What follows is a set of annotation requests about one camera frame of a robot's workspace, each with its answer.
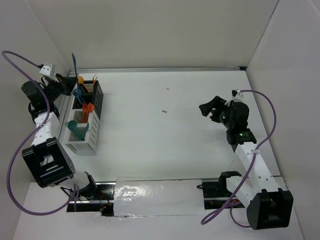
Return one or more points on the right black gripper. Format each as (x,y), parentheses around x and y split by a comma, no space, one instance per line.
(217,102)

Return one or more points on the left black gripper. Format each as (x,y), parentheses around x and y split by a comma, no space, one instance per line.
(67,84)

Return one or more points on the blue plastic spoon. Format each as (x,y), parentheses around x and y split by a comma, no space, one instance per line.
(78,95)

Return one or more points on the yellow plastic spoon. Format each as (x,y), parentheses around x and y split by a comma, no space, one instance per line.
(81,82)

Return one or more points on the blue plastic knife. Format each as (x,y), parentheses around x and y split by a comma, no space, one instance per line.
(75,69)

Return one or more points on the orange plastic fork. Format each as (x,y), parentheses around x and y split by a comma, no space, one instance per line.
(84,113)

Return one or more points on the orange plastic spoon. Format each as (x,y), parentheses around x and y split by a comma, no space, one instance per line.
(90,109)

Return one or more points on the teal plastic spoon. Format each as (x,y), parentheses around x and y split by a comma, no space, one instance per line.
(72,126)

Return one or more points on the teal plastic knife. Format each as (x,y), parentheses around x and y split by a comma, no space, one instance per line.
(86,128)

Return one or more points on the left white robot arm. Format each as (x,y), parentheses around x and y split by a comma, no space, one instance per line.
(48,162)

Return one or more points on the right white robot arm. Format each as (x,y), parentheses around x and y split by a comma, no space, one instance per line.
(267,205)

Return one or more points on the black slotted utensil container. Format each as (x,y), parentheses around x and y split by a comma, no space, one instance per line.
(95,97)

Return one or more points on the white slotted utensil container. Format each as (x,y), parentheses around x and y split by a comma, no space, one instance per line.
(89,131)

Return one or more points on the silver reflective tape sheet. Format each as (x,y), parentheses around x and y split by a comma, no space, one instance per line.
(148,198)

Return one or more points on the aluminium rail at back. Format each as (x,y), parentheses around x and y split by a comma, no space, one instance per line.
(160,69)

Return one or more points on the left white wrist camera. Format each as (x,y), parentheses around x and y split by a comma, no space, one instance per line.
(48,70)

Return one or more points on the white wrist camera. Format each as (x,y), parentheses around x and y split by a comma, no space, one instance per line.
(236,96)
(48,70)

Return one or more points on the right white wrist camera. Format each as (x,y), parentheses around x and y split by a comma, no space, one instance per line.
(236,96)

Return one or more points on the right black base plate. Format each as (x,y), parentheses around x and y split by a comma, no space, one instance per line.
(214,195)

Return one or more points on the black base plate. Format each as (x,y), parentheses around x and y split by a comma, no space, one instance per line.
(214,195)
(102,203)

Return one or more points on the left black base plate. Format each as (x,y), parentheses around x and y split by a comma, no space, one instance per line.
(102,203)

